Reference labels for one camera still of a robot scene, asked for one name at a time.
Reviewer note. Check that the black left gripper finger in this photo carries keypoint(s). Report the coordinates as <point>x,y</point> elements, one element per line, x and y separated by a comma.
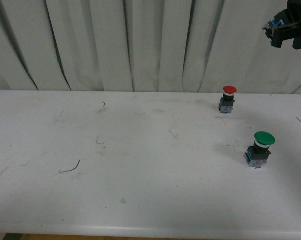
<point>282,34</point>

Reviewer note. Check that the red mushroom push button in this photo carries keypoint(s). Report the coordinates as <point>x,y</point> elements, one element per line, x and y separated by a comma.
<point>227,101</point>

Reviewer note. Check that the green mushroom push button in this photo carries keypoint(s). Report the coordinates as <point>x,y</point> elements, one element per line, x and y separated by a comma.
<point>257,154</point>

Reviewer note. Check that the white pleated curtain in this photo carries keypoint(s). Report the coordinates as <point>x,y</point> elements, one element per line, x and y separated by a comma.
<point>190,46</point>

